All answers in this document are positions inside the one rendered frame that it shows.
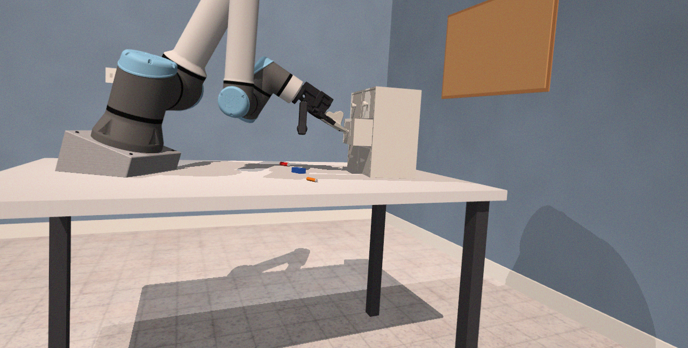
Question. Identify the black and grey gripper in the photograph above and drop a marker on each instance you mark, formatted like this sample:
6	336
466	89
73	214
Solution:
317	104

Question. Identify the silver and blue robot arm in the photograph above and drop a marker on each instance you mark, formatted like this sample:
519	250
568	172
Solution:
145	84

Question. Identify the beige chest of drawers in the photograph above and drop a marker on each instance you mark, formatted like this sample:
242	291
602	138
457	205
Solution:
395	132

